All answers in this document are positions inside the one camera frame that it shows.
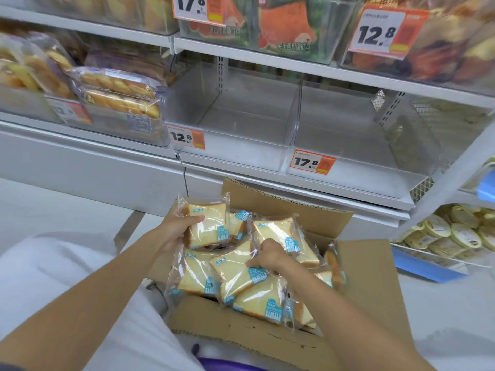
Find person's right hand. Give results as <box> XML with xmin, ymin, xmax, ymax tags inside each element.
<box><xmin>245</xmin><ymin>239</ymin><xmax>301</xmax><ymax>275</ymax></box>

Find person's left hand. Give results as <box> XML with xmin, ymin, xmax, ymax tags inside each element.
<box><xmin>156</xmin><ymin>206</ymin><xmax>205</xmax><ymax>254</ymax></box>

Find toast slice packet blue label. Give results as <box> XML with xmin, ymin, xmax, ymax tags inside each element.
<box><xmin>177</xmin><ymin>192</ymin><xmax>231</xmax><ymax>250</ymax></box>
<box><xmin>249</xmin><ymin>215</ymin><xmax>321</xmax><ymax>268</ymax></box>

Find person's right forearm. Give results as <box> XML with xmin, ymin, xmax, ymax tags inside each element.
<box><xmin>278</xmin><ymin>254</ymin><xmax>438</xmax><ymax>371</ymax></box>

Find person's left forearm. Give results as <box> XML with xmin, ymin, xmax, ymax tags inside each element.
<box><xmin>0</xmin><ymin>227</ymin><xmax>175</xmax><ymax>371</ymax></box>

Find pile of toast packets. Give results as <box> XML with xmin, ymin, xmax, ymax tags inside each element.
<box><xmin>166</xmin><ymin>209</ymin><xmax>347</xmax><ymax>331</ymax></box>

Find grey metal leg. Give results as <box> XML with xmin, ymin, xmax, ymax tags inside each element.
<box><xmin>114</xmin><ymin>210</ymin><xmax>146</xmax><ymax>254</ymax></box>

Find brown cardboard box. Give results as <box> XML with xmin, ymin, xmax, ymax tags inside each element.
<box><xmin>148</xmin><ymin>178</ymin><xmax>417</xmax><ymax>371</ymax></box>

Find purple plastic item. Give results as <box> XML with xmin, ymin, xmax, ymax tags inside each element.
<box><xmin>191</xmin><ymin>343</ymin><xmax>268</xmax><ymax>371</ymax></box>

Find clear bin with braided bread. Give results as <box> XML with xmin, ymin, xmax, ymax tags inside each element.
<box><xmin>71</xmin><ymin>99</ymin><xmax>171</xmax><ymax>148</ymax></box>

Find white metal shelf unit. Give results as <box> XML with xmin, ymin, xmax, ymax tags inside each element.
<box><xmin>0</xmin><ymin>0</ymin><xmax>495</xmax><ymax>233</ymax></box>

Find empty clear plastic bin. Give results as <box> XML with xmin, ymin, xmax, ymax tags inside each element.
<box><xmin>164</xmin><ymin>60</ymin><xmax>302</xmax><ymax>173</ymax></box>
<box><xmin>286</xmin><ymin>82</ymin><xmax>442</xmax><ymax>200</ymax></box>

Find braided bread packet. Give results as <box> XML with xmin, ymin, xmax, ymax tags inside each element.
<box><xmin>70</xmin><ymin>67</ymin><xmax>158</xmax><ymax>100</ymax></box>
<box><xmin>80</xmin><ymin>88</ymin><xmax>164</xmax><ymax>121</ymax></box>

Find white trousers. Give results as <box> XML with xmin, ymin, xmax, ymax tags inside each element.
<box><xmin>0</xmin><ymin>231</ymin><xmax>271</xmax><ymax>371</ymax></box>

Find blue shelf tray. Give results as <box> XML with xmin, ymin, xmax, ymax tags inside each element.
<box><xmin>391</xmin><ymin>243</ymin><xmax>495</xmax><ymax>285</ymax></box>

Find purple bread packet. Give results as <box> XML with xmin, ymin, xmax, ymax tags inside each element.
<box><xmin>84</xmin><ymin>48</ymin><xmax>168</xmax><ymax>81</ymax></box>

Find group of yellow lidded tubs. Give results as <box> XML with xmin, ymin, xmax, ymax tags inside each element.
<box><xmin>394</xmin><ymin>202</ymin><xmax>495</xmax><ymax>260</ymax></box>

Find watermelon toast packet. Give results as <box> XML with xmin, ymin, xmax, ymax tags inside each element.
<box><xmin>258</xmin><ymin>0</ymin><xmax>315</xmax><ymax>51</ymax></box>
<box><xmin>208</xmin><ymin>0</ymin><xmax>247</xmax><ymax>36</ymax></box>

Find bag of round bread rolls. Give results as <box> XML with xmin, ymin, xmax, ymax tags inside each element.
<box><xmin>0</xmin><ymin>31</ymin><xmax>77</xmax><ymax>100</ymax></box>

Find clear bin with yellow bread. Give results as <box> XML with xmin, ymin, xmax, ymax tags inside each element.
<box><xmin>0</xmin><ymin>0</ymin><xmax>179</xmax><ymax>35</ymax></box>

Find clear bin with watermelon toast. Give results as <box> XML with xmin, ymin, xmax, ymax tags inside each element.
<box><xmin>177</xmin><ymin>0</ymin><xmax>359</xmax><ymax>65</ymax></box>

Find blue plastic tag holder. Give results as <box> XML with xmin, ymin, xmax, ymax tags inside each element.
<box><xmin>477</xmin><ymin>177</ymin><xmax>495</xmax><ymax>204</ymax></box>

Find large orange white price tag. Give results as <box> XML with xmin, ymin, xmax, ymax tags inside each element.
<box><xmin>348</xmin><ymin>6</ymin><xmax>429</xmax><ymax>61</ymax></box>

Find clear bin with dark pastries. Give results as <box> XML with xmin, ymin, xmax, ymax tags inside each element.
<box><xmin>340</xmin><ymin>0</ymin><xmax>495</xmax><ymax>96</ymax></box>

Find white wire mesh divider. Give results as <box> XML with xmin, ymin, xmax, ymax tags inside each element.
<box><xmin>409</xmin><ymin>92</ymin><xmax>495</xmax><ymax>202</ymax></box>

